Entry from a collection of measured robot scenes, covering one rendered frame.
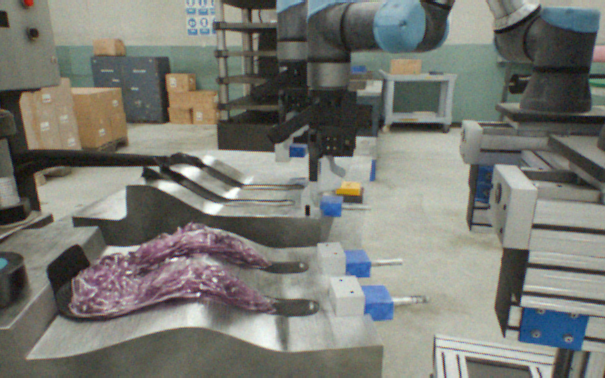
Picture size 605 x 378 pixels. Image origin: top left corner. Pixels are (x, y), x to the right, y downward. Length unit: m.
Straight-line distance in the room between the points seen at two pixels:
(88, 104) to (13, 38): 3.97
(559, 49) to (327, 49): 0.60
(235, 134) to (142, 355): 4.56
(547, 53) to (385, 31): 0.57
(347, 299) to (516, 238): 0.26
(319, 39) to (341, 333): 0.46
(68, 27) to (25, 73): 7.79
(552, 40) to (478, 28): 6.26
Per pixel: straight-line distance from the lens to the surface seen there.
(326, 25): 0.72
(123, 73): 8.02
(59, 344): 0.55
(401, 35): 0.66
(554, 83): 1.15
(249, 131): 4.93
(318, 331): 0.53
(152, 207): 0.85
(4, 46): 1.39
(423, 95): 7.33
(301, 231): 0.77
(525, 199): 0.65
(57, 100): 4.81
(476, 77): 7.42
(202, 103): 7.56
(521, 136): 1.15
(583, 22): 1.16
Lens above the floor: 1.17
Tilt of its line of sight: 18 degrees down
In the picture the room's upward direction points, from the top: straight up
